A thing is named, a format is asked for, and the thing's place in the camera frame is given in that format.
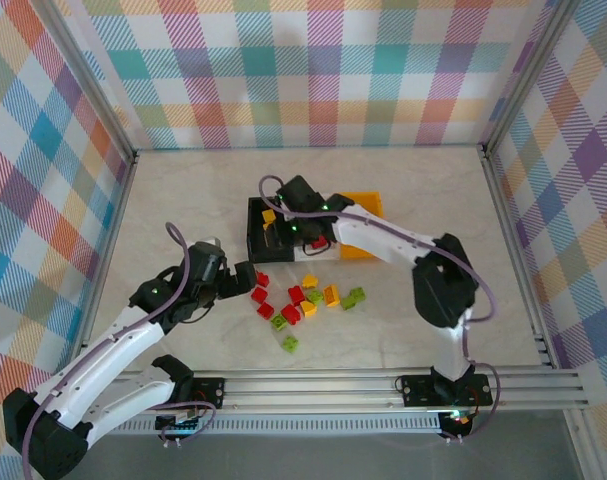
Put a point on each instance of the green lego brick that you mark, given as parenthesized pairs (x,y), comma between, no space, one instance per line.
(290,343)
(315,297)
(359,293)
(278,321)
(348,302)

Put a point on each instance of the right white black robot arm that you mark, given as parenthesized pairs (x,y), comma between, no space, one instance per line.
(383,240)

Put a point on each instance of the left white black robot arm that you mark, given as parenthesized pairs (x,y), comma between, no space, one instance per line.
(108,350)

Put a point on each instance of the white plastic bin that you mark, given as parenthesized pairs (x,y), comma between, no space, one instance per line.
(303,257)

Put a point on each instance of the black plastic bin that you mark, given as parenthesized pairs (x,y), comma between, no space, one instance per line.
(255,250)

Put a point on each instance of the orange plastic bin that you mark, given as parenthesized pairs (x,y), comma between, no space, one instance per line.
(370,202)

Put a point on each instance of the aluminium base beam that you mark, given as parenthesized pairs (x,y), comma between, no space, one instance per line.
(308,392)

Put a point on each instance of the green lit controller board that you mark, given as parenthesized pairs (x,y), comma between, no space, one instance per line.
(178,425)

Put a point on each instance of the orange tagged controller board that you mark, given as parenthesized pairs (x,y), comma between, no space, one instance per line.
(460,419)

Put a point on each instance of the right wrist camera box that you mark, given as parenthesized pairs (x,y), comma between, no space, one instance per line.
(300,192)

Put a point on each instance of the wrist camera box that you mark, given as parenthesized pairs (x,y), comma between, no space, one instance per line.
(300,192)
(205,262)

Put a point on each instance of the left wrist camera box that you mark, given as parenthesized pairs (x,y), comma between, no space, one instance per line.
(205,262)

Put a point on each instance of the aluminium side rail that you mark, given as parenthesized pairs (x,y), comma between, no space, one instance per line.
(516,250)
(107,250)

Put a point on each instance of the aluminium frame post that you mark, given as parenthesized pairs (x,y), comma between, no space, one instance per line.
(528,75)
(96,80)

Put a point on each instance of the aluminium frame leg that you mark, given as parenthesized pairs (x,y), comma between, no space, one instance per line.
(581,450)

